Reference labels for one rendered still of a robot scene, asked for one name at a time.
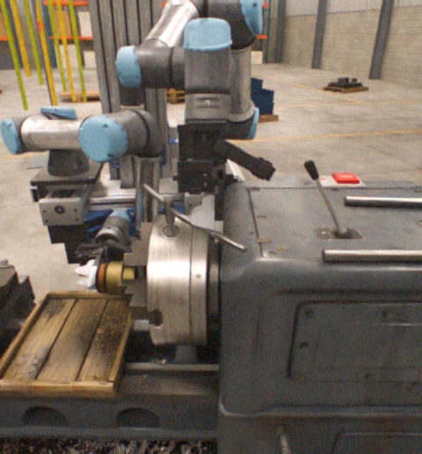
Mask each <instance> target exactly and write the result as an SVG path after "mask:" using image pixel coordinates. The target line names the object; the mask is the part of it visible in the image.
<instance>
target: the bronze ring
mask: <svg viewBox="0 0 422 454"><path fill-rule="evenodd" d="M122 279H139V272H138V267H137V266H124V260H123V261H122V262H110V263H100V264H99V265H98V266H97V269H96V275H95V286H96V290H97V292H98V294H109V295H120V287H119V284H120V282H121V280H122Z"/></svg>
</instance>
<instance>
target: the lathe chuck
mask: <svg viewBox="0 0 422 454"><path fill-rule="evenodd" d="M166 227H168V225H167V224H166V223H165V215H156V216H155V219H154V221H153V223H152V229H151V235H150V241H149V249H148V260H147V279H146V301H147V311H152V309H160V311H162V320H163V325H160V326H154V325H148V326H149V333H150V336H151V339H152V342H153V343H154V344H161V345H170V344H176V346H192V341H191V295H190V293H191V231H192V226H191V225H189V224H188V223H184V222H182V221H180V220H179V219H178V217H177V216H176V223H175V227H177V228H178V229H179V232H178V233H177V234H176V235H174V236H169V235H166V234H165V233H164V229H165V228H166Z"/></svg>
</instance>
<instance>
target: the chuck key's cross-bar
mask: <svg viewBox="0 0 422 454"><path fill-rule="evenodd" d="M143 188H145V190H146V191H148V192H149V193H150V194H151V195H152V196H153V197H154V198H155V199H156V200H158V201H159V202H160V203H162V205H163V197H161V196H160V195H159V194H158V193H157V192H155V191H154V189H153V188H152V187H151V186H150V185H148V184H143ZM163 206H164V205H163ZM169 211H170V212H171V213H173V214H174V215H175V216H177V217H178V219H179V220H180V221H182V222H184V223H188V224H189V225H191V226H193V227H195V228H197V229H198V230H201V231H202V232H204V233H206V234H207V235H209V236H212V237H214V238H216V239H219V240H220V241H222V242H223V243H226V244H228V246H230V247H233V248H235V249H237V250H239V251H241V252H243V253H245V252H246V251H247V247H246V246H244V244H242V243H240V242H238V241H236V240H234V239H231V238H229V237H227V236H225V235H222V234H221V233H219V232H215V231H214V230H210V229H207V228H203V227H199V226H195V225H192V224H191V222H190V217H188V216H186V215H183V214H181V213H180V212H179V211H178V210H177V209H176V208H174V207H171V208H170V209H169Z"/></svg>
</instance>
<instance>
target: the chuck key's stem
mask: <svg viewBox="0 0 422 454"><path fill-rule="evenodd" d="M163 205H164V213H165V223H166V224H167V225H168V229H167V231H168V232H169V233H173V232H175V223H176V216H175V215H174V214H173V213H171V212H170V211H169V209H170V208H171V207H175V201H174V197H171V196H166V197H164V198H163Z"/></svg>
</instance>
